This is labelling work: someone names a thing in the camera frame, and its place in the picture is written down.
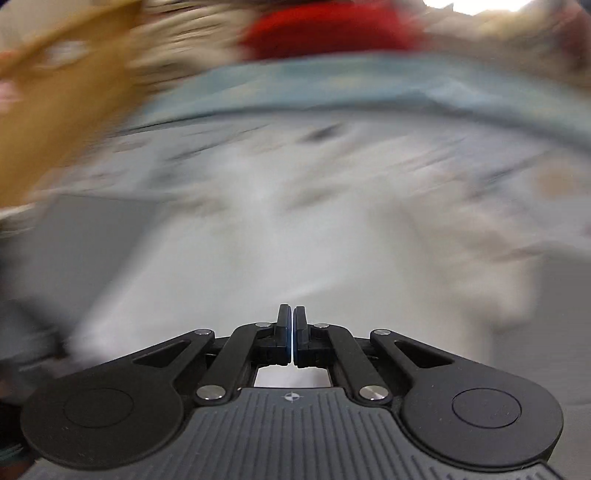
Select wooden headboard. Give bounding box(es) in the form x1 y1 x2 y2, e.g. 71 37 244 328
1 1 147 207

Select light blue patterned quilt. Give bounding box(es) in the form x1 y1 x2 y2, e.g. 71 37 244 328
123 54 590 150

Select red folded comforter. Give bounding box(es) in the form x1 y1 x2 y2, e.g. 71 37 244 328
240 1 424 60

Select deer print bed sheet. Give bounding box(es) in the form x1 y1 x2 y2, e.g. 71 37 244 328
45 110 591 259

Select cream folded blanket stack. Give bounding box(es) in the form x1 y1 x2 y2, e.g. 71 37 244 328
126 1 259 90

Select white long-sleeve shirt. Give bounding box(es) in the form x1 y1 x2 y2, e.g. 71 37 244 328
72 116 540 365

